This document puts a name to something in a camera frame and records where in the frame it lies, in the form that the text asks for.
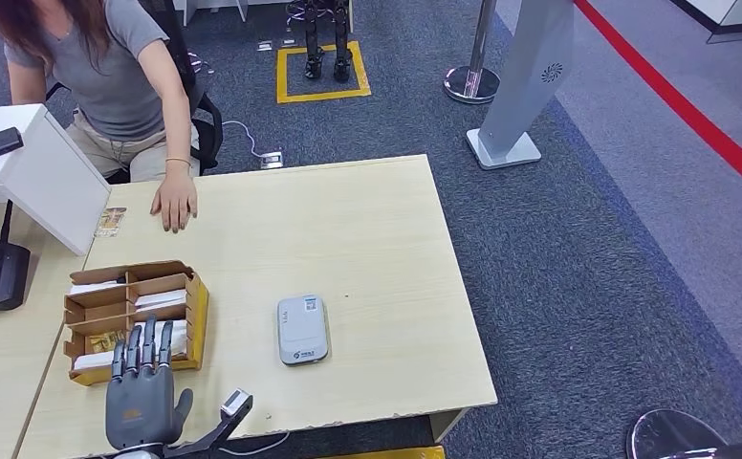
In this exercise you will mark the yellow floor tape strip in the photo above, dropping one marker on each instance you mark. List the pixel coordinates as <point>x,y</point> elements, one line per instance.
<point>403,453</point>

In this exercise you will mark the grey kiosk stand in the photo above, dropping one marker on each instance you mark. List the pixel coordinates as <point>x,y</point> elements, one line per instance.
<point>523,76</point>

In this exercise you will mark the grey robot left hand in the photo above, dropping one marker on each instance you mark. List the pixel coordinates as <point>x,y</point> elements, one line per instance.
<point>140,405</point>

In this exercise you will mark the person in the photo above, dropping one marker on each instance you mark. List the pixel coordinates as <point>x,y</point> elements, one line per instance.
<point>111,82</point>

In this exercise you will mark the cardboard card organiser box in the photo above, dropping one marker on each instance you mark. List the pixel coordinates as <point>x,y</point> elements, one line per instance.
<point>197,317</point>

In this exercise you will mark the person's left hand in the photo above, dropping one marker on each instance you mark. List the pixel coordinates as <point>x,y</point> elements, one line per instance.
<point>176,203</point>

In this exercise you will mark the yellow floor tape square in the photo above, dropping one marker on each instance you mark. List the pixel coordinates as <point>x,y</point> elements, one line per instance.
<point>281,76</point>

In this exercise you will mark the round chrome stanchion base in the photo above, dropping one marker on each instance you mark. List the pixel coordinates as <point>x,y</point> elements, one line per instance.
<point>669,434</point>

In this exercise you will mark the person's left forearm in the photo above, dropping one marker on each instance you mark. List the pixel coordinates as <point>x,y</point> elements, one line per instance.
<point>178,133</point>

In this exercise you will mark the black office chair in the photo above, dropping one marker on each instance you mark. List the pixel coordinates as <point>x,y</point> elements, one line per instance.
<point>206,136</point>

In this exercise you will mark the black humanoid robot legs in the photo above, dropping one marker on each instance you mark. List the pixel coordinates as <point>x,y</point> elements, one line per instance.
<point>313,44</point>

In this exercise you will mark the white background desk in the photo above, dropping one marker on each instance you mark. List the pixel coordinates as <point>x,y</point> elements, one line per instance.
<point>184,9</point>

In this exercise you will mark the metal floor socket box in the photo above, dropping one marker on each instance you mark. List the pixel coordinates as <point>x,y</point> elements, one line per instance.
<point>270,159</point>

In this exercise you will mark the white monitor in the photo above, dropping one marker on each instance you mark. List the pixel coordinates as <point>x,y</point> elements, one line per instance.
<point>41,177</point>

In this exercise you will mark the red floor tape line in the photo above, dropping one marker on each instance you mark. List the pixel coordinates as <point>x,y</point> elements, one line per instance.
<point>681,108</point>

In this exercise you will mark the chrome stanchion post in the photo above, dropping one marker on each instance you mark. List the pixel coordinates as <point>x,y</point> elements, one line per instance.
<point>472,82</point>

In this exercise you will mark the white desk leg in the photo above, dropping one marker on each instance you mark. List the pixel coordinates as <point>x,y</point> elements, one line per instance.
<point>444,426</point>

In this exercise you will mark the gold patterned card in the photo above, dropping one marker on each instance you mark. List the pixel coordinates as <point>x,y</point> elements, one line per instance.
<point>102,343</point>
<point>110,222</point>

